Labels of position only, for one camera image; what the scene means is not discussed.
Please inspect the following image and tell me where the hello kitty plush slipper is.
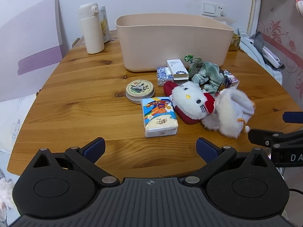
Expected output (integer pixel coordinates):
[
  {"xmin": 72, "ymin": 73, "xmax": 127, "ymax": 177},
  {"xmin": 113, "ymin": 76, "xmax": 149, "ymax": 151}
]
[{"xmin": 163, "ymin": 81, "xmax": 215, "ymax": 124}]

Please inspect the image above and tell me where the purple white headboard panel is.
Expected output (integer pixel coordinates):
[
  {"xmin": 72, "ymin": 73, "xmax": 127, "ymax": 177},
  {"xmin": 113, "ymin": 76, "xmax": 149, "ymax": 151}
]
[{"xmin": 1, "ymin": 0, "xmax": 68, "ymax": 101}]

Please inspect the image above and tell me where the green plaid scrunchie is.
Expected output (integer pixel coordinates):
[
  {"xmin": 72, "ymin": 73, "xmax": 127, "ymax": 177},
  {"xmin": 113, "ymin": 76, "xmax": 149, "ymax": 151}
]
[{"xmin": 190, "ymin": 61, "xmax": 224, "ymax": 94}]

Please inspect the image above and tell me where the colourful tissue pack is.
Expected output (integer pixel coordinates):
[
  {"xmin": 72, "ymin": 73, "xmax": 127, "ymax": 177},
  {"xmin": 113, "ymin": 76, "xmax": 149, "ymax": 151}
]
[{"xmin": 141, "ymin": 97, "xmax": 179, "ymax": 138}]

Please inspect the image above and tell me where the hello kitty card box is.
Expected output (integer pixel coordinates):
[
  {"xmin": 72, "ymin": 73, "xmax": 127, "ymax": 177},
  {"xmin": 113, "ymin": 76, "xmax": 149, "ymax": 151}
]
[{"xmin": 222, "ymin": 70, "xmax": 240, "ymax": 89}]

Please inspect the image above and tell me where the cream thermos bottle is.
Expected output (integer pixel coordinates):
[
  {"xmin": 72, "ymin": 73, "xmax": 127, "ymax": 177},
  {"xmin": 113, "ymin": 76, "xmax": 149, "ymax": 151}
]
[{"xmin": 79, "ymin": 3, "xmax": 104, "ymax": 54}]

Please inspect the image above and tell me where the gold tissue pack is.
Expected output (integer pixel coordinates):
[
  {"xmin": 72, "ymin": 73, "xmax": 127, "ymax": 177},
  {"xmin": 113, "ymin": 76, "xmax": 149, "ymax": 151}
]
[{"xmin": 229, "ymin": 33, "xmax": 241, "ymax": 51}]

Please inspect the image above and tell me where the blue white patterned box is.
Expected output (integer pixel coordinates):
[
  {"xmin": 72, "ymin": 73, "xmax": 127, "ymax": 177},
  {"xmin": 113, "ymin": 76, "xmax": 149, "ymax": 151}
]
[{"xmin": 157, "ymin": 67, "xmax": 174, "ymax": 86}]

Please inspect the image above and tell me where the white small carton box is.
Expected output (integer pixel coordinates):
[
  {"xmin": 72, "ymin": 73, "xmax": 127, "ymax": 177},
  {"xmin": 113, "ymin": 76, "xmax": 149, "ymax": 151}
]
[{"xmin": 166, "ymin": 59, "xmax": 189, "ymax": 80}]

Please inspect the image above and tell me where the light blue bedding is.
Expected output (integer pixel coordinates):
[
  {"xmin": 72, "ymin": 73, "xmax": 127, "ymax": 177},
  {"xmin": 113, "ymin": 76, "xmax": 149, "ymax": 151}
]
[{"xmin": 237, "ymin": 29, "xmax": 283, "ymax": 85}]

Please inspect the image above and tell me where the white wall switch socket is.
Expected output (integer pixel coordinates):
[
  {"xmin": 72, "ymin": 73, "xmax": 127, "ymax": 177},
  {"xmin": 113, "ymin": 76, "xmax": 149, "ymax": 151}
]
[{"xmin": 202, "ymin": 2, "xmax": 226, "ymax": 17}]

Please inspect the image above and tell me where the beige plastic storage bin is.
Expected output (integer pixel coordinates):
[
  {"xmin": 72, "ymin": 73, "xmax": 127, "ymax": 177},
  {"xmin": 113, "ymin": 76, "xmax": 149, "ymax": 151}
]
[{"xmin": 116, "ymin": 13, "xmax": 234, "ymax": 72}]

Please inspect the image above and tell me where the red white hanging object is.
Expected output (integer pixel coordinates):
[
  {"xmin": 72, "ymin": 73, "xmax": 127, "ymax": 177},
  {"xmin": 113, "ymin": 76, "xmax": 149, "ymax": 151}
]
[{"xmin": 296, "ymin": 0, "xmax": 303, "ymax": 16}]

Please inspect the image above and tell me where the white blood pressure monitor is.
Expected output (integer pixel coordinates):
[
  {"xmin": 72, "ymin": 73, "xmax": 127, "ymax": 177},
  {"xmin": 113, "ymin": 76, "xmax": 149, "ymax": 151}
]
[{"xmin": 248, "ymin": 32, "xmax": 284, "ymax": 70}]

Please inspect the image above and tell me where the banana snack pouch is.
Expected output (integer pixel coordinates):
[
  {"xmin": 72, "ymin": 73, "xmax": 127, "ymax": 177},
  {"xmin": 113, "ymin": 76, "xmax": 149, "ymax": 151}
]
[{"xmin": 99, "ymin": 6, "xmax": 110, "ymax": 43}]

